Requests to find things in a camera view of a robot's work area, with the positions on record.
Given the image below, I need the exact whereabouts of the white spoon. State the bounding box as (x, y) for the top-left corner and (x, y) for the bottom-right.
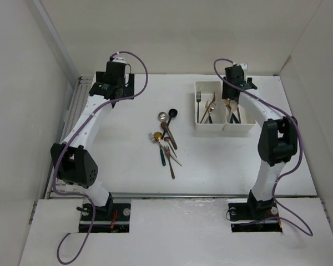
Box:
(228, 100), (238, 121)

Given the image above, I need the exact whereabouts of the gold spoon green handle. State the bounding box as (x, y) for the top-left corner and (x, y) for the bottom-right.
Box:
(230, 113), (240, 124)
(224, 99), (231, 111)

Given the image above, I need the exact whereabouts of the rose gold fork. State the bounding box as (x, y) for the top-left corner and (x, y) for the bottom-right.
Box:
(201, 94), (216, 124)

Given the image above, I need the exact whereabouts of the black fork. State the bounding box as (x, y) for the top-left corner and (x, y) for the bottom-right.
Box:
(196, 91), (201, 123)

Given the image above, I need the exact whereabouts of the copper spoon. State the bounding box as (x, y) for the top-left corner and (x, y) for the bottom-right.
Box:
(236, 106), (241, 124)

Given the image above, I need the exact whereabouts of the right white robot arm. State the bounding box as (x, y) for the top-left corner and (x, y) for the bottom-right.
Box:
(222, 65), (297, 221)

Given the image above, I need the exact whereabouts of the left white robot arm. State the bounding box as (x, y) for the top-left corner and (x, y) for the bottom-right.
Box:
(51, 57), (134, 220)

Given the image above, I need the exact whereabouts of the right white container bin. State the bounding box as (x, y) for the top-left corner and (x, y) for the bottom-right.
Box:
(223, 99), (256, 134)

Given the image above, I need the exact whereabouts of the white container bin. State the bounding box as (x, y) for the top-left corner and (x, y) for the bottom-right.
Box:
(223, 99), (256, 134)
(194, 81), (226, 132)

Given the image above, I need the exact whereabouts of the silver spoon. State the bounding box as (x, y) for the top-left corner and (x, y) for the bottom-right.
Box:
(158, 111), (169, 122)

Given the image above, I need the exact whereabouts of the left white container bin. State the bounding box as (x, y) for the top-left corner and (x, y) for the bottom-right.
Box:
(194, 81), (226, 132)

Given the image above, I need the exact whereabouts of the black spoon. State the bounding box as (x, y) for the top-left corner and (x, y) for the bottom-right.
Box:
(166, 109), (178, 125)

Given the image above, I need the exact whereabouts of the brown wooden spoon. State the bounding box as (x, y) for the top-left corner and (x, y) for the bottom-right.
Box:
(160, 121), (178, 150)

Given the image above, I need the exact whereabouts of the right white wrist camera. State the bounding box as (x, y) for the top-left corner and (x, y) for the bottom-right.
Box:
(239, 63), (248, 71)

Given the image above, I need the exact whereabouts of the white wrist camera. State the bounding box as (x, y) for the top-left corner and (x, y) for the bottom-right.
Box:
(239, 63), (248, 71)
(109, 56), (126, 64)

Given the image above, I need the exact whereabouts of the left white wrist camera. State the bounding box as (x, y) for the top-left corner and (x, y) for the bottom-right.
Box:
(109, 56), (126, 64)

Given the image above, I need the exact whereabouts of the gold spoon dark handle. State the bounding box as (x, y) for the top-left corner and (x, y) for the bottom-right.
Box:
(153, 131), (166, 166)

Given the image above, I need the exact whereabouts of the long copper handle utensil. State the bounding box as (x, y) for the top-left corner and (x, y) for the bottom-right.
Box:
(164, 146), (175, 179)

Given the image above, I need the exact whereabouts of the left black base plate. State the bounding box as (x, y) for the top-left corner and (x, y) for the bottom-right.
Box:
(76, 203), (131, 233)

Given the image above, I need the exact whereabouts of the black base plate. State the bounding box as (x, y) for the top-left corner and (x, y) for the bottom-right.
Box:
(76, 203), (131, 233)
(228, 202), (282, 233)

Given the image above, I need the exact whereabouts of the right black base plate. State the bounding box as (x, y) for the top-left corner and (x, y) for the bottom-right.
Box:
(228, 202), (282, 233)

